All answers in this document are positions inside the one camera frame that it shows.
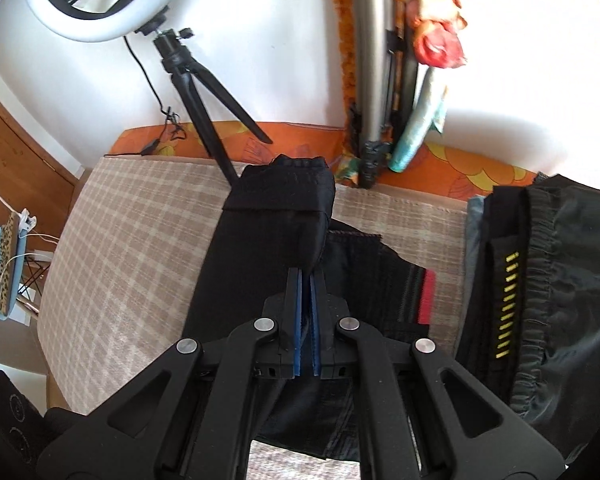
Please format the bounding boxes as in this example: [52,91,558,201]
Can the black ring light cable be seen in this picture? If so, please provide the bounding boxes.
[105,35,186,157]

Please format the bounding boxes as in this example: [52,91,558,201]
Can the black device with round marks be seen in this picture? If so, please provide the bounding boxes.
[0,367,48,480]

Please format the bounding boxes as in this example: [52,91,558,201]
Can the folded black pants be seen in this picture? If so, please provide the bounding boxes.
[455,174,600,476]

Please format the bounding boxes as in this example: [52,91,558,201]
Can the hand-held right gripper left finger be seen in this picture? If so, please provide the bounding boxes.
[37,267,304,480]

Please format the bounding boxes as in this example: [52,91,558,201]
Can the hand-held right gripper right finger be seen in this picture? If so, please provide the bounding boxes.
[309,270,567,480]

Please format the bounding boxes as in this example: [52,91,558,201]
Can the beige plaid blanket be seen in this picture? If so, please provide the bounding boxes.
[37,155,468,480]

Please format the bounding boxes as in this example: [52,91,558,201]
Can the silver folded tripod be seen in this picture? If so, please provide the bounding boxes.
[350,0,421,190]

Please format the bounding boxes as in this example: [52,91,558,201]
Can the small black tripod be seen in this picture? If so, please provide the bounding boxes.
[135,7,273,193]

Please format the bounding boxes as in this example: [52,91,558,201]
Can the black pants with red waistband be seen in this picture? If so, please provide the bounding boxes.
[182,155,437,463]

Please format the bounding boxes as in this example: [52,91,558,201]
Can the leopard print pouch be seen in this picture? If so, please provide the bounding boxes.
[0,211,23,313]

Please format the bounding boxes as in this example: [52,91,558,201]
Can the wooden door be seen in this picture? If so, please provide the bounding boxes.
[0,72,88,246]

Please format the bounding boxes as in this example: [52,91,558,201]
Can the orange floral bedsheet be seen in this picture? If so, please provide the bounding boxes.
[105,120,543,206]

